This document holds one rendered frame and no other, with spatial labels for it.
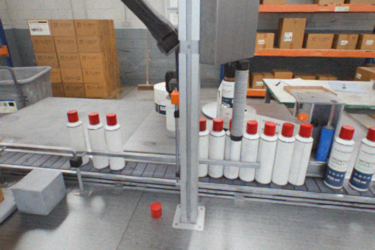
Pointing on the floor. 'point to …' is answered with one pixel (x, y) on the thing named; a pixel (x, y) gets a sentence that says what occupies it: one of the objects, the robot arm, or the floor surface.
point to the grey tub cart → (23, 87)
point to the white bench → (356, 100)
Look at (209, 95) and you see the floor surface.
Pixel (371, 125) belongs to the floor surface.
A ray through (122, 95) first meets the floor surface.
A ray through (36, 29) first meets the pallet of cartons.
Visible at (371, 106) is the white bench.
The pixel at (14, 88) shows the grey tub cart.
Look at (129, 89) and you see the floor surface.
